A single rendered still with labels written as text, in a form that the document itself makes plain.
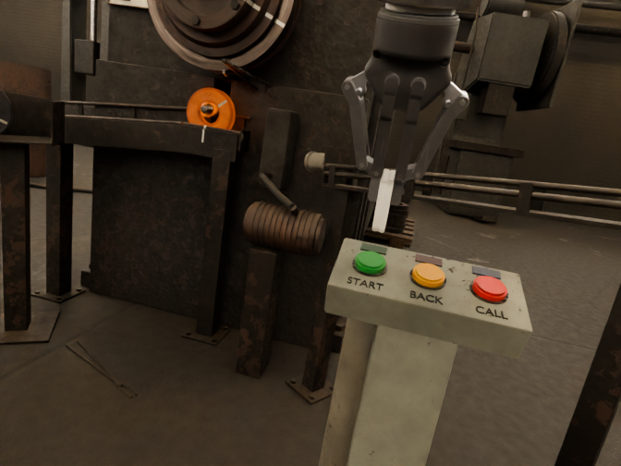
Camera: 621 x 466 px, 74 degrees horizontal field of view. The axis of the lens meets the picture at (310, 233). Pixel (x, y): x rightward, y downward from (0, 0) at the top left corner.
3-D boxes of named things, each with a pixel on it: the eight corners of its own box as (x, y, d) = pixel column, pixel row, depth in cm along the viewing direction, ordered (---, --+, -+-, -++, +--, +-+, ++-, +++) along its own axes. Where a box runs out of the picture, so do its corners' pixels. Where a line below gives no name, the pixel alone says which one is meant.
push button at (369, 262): (357, 257, 57) (358, 247, 56) (385, 263, 56) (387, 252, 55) (351, 275, 54) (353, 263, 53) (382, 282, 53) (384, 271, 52)
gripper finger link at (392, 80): (401, 78, 40) (386, 76, 40) (380, 182, 46) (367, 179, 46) (404, 69, 43) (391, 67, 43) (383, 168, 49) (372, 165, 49)
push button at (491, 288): (469, 282, 54) (473, 271, 53) (501, 288, 53) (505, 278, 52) (470, 302, 51) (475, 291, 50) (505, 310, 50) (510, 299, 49)
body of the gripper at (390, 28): (466, 8, 40) (443, 104, 45) (379, 0, 42) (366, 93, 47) (469, 17, 34) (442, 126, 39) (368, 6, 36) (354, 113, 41)
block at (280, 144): (267, 182, 139) (277, 109, 133) (290, 187, 138) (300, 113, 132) (256, 186, 129) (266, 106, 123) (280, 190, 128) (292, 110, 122)
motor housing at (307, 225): (239, 352, 139) (260, 196, 126) (302, 369, 135) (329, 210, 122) (223, 373, 127) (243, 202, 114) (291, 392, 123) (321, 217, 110)
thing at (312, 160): (317, 172, 124) (319, 152, 123) (339, 175, 118) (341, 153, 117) (302, 171, 120) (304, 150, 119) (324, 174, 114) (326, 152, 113)
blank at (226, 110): (207, 147, 136) (202, 147, 133) (181, 104, 135) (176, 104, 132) (245, 122, 132) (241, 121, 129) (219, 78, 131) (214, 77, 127)
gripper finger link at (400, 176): (413, 70, 43) (427, 72, 42) (396, 170, 49) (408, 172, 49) (410, 79, 40) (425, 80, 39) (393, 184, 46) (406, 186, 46)
